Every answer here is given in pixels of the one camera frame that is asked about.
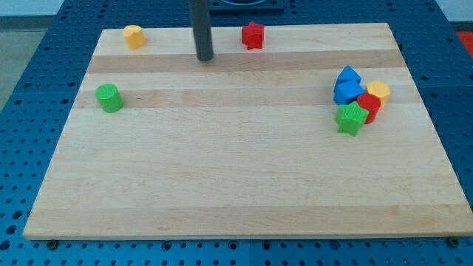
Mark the blue triangle block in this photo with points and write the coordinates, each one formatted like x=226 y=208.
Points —
x=348 y=76

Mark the wooden board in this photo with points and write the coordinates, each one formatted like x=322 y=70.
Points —
x=246 y=145

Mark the red star block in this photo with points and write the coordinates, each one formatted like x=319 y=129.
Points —
x=252 y=35

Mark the green star block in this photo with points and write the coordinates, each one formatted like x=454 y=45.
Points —
x=350 y=118

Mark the blue cube block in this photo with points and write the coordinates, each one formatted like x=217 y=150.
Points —
x=347 y=92

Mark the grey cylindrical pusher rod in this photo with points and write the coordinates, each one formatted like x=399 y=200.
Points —
x=201 y=26

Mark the green cylinder block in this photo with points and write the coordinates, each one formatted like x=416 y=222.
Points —
x=109 y=98

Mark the red cylinder block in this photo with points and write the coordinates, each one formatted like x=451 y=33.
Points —
x=371 y=103

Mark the yellow heart block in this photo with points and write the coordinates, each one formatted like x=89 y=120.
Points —
x=134 y=36

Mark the yellow hexagon block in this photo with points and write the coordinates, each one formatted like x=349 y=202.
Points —
x=380 y=90

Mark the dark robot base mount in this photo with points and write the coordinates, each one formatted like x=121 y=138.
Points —
x=245 y=5

